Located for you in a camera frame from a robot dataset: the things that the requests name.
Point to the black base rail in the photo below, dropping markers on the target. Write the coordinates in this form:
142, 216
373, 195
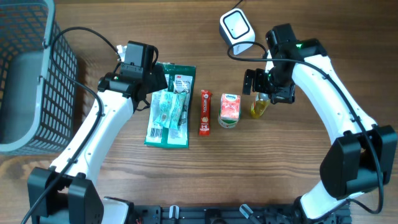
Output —
155, 214

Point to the red coffee stick sachet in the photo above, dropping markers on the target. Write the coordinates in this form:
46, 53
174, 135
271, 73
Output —
204, 129

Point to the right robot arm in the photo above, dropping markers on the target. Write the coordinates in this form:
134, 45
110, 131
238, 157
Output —
361, 154

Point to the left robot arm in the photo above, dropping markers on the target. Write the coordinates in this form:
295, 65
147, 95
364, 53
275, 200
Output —
66, 191

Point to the teal snack packet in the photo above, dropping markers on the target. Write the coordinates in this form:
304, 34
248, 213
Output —
170, 109

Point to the green lidded cup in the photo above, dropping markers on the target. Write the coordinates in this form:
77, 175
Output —
227, 123

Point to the white barcode scanner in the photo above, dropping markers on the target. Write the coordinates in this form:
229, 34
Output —
234, 27

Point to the red tissue pack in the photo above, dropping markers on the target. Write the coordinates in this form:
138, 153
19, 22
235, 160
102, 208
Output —
230, 107

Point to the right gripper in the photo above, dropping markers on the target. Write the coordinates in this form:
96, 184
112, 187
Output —
285, 94

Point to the grey plastic mesh basket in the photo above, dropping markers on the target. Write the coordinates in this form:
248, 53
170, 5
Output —
37, 98

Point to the green sponge package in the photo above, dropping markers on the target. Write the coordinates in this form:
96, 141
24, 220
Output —
179, 78

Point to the yellow dish soap bottle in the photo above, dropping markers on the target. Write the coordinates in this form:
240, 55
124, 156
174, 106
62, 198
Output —
259, 105

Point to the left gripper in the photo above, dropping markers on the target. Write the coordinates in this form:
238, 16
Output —
153, 77

